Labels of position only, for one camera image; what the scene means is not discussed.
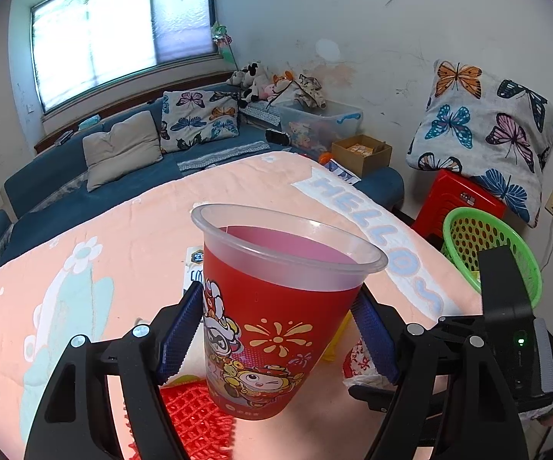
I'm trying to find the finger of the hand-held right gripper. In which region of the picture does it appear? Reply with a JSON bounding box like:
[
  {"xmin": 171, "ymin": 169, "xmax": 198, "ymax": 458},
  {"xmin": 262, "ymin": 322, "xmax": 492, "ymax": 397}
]
[
  {"xmin": 348, "ymin": 383, "xmax": 402, "ymax": 413},
  {"xmin": 437, "ymin": 315, "xmax": 488, "ymax": 346}
]

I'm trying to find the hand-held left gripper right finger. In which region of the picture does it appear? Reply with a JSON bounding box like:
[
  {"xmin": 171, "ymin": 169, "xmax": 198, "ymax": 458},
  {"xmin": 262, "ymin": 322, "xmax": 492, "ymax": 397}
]
[{"xmin": 351, "ymin": 290, "xmax": 530, "ymax": 460}]

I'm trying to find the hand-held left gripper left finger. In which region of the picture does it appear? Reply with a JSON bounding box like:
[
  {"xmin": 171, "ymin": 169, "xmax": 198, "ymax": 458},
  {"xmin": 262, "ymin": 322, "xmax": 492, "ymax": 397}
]
[{"xmin": 23, "ymin": 280, "xmax": 205, "ymax": 460}]

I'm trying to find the green plastic basket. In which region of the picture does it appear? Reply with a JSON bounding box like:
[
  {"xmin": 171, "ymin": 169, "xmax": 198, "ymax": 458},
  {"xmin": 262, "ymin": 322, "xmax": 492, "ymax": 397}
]
[{"xmin": 442, "ymin": 207, "xmax": 543, "ymax": 310}]

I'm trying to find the red printed plastic cup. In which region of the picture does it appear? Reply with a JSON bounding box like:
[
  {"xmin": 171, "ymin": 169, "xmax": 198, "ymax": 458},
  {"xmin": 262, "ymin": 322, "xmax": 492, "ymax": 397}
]
[{"xmin": 191, "ymin": 204, "xmax": 389, "ymax": 421}]

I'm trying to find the red white crumpled wrapper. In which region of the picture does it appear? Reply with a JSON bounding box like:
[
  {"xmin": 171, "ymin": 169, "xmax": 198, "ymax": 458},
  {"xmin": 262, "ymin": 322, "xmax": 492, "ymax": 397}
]
[{"xmin": 342, "ymin": 338, "xmax": 395, "ymax": 389}]

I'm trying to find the yellow jelly cup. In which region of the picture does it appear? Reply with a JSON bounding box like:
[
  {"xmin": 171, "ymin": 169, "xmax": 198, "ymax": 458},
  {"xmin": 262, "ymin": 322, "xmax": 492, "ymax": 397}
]
[{"xmin": 324, "ymin": 319, "xmax": 354, "ymax": 360}]

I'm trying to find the green white milk carton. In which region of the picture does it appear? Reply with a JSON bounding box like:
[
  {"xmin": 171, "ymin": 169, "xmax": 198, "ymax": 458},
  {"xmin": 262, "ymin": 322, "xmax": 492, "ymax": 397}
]
[{"xmin": 183, "ymin": 246, "xmax": 206, "ymax": 298}]

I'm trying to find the red foam fruit net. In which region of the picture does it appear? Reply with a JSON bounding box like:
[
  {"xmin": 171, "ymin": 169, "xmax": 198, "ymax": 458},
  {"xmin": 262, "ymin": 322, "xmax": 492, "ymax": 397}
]
[{"xmin": 123, "ymin": 378, "xmax": 236, "ymax": 460}]

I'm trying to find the pink printed blanket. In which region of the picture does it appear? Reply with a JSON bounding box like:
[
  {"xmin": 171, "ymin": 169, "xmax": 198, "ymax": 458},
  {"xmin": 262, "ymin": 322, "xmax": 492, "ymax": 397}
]
[{"xmin": 0, "ymin": 151, "xmax": 486, "ymax": 460}]

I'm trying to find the red plastic stool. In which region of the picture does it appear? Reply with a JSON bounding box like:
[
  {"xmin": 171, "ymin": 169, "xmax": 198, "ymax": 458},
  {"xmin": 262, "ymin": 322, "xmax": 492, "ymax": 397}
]
[{"xmin": 411, "ymin": 169, "xmax": 508, "ymax": 240}]

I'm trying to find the large butterfly print pillow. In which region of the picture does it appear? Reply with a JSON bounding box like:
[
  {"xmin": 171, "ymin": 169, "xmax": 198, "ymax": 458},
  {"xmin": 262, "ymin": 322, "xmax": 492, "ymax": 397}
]
[{"xmin": 407, "ymin": 60, "xmax": 553, "ymax": 228}]

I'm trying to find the white lace cloth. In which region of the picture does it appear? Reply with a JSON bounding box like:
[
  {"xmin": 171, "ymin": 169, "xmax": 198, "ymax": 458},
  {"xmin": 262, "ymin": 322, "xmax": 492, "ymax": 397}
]
[
  {"xmin": 178, "ymin": 141, "xmax": 270, "ymax": 172},
  {"xmin": 240, "ymin": 103, "xmax": 282, "ymax": 125}
]

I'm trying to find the cardboard box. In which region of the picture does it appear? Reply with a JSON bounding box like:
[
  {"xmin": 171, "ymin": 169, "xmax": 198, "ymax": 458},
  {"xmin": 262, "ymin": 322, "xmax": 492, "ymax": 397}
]
[{"xmin": 331, "ymin": 135, "xmax": 393, "ymax": 177}]

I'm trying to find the beige pillow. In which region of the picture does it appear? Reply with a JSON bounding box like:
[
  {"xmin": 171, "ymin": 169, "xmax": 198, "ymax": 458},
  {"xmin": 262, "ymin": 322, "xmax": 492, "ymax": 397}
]
[{"xmin": 82, "ymin": 110, "xmax": 163, "ymax": 191}]

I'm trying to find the blue sofa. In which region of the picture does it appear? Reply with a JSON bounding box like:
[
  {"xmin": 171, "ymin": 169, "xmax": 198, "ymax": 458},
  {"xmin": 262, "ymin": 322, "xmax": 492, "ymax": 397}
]
[{"xmin": 0, "ymin": 81, "xmax": 404, "ymax": 283}]

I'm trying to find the small butterfly print pillow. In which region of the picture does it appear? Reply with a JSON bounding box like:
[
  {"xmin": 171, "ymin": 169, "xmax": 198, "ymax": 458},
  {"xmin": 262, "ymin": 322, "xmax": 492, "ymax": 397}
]
[{"xmin": 160, "ymin": 90, "xmax": 241, "ymax": 154}]

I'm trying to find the clear plastic storage box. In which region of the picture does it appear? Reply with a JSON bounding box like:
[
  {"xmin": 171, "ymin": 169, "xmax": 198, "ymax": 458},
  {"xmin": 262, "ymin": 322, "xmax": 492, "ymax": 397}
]
[{"xmin": 276, "ymin": 100, "xmax": 364, "ymax": 151}]

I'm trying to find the cow plush toy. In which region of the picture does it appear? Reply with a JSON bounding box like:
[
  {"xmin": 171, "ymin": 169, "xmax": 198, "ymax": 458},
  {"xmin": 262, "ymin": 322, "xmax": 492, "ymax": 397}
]
[{"xmin": 229, "ymin": 61, "xmax": 273, "ymax": 108}]

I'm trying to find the colourful pinwheel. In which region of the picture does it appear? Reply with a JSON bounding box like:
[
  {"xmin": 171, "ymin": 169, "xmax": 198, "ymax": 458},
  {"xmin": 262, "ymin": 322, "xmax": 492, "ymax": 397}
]
[{"xmin": 211, "ymin": 21, "xmax": 241, "ymax": 70}]

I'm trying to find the window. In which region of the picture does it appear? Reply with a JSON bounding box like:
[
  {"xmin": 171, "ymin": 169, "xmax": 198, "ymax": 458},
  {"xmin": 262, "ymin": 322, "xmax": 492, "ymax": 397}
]
[{"xmin": 30, "ymin": 0, "xmax": 217, "ymax": 113}]

